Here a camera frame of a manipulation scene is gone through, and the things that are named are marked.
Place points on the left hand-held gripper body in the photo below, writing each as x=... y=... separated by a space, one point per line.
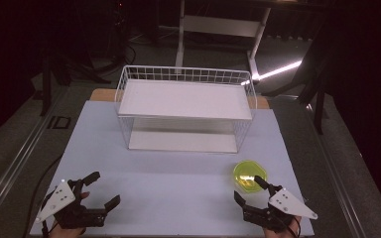
x=57 y=199

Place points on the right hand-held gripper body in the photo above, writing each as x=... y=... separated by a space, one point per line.
x=289 y=205

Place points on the yellow-green plastic bowl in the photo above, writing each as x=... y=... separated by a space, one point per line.
x=247 y=175

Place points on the person's right hand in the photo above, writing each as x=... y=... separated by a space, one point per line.
x=272 y=233

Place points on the person's left hand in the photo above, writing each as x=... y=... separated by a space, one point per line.
x=63 y=232

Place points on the pale blue table mat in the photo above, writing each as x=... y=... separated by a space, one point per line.
x=165 y=185

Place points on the black metal stand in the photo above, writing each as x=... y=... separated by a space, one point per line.
x=318 y=112
x=45 y=86

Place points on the metal floor rail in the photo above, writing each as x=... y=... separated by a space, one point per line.
x=16 y=162
x=337 y=178

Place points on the white chair frame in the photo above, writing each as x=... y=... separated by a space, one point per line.
x=220 y=26

